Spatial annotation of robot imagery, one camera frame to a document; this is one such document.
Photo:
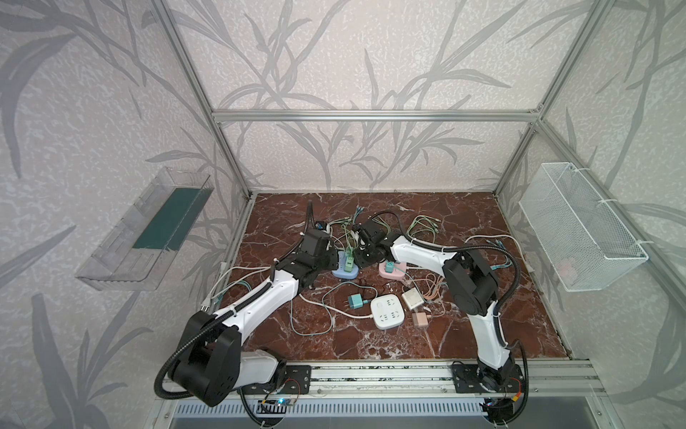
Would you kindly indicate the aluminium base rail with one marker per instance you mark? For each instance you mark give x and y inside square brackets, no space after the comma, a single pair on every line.
[436,378]

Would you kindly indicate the blue power strip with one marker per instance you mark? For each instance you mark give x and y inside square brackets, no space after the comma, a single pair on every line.
[346,273]

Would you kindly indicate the pink power strip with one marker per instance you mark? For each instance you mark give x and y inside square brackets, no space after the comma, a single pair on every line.
[399,273]

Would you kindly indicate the white power strip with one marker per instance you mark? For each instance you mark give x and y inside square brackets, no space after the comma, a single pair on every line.
[387,312]

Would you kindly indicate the teal charger plug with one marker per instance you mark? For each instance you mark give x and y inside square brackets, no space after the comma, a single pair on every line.
[357,301]

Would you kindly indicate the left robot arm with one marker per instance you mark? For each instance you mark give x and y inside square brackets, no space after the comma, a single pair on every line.
[210,362]

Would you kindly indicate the pink charger plug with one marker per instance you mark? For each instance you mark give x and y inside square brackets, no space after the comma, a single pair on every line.
[420,319]

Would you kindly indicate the clear plastic tray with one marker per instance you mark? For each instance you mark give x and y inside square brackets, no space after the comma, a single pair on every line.
[140,249]

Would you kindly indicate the white charger plug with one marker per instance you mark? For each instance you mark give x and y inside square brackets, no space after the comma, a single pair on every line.
[413,299]

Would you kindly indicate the white wire basket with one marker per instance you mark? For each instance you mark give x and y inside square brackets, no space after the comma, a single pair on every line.
[587,244]

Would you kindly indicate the green charger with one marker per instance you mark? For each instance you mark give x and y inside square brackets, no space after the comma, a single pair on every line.
[349,261]

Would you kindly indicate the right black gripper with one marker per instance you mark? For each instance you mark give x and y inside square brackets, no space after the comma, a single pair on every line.
[364,252]

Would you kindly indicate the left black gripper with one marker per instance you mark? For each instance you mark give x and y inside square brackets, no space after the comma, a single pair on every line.
[313,236]

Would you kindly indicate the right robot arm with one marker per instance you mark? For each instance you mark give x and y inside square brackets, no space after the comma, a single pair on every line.
[471,282]

